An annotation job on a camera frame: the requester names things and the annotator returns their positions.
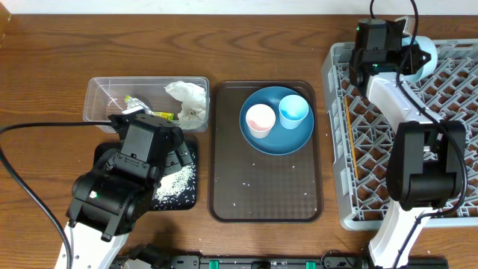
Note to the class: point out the pink cup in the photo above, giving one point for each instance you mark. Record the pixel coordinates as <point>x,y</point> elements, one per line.
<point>260,119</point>

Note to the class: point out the light blue bowl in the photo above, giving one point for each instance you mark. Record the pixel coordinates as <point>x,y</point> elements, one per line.
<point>424,60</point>

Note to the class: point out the light blue cup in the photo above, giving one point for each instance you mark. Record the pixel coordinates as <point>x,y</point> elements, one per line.
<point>293,109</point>

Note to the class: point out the white paper napkin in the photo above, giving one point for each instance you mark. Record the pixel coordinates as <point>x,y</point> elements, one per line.
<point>192,98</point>

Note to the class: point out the clear plastic bin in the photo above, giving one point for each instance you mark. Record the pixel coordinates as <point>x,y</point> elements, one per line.
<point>107,95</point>

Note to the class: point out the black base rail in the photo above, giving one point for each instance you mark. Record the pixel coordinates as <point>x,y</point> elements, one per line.
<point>196,262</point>

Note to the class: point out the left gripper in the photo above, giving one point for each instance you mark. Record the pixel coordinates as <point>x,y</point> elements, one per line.
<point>173,143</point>

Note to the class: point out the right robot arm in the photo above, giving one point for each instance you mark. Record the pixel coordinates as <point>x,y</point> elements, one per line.
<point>426,167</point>

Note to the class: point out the pile of white rice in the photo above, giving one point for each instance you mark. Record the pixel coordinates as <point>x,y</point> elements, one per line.
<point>176,184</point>

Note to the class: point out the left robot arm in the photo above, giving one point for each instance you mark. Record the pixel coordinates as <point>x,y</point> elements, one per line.
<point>94,235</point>

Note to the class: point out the grey dishwasher rack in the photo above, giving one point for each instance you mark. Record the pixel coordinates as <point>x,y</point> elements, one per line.
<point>451,91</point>

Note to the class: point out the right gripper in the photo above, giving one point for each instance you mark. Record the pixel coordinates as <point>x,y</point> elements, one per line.
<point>409,66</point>

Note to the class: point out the brown serving tray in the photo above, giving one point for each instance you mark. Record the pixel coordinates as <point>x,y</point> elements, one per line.
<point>251,186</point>

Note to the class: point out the wooden chopstick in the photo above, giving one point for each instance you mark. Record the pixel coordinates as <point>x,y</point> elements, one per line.
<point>350,133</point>

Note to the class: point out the black plastic tray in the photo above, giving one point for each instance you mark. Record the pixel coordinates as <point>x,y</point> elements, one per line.
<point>186,198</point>

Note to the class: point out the dark blue plate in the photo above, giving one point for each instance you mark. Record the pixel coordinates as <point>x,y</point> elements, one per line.
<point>280,140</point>

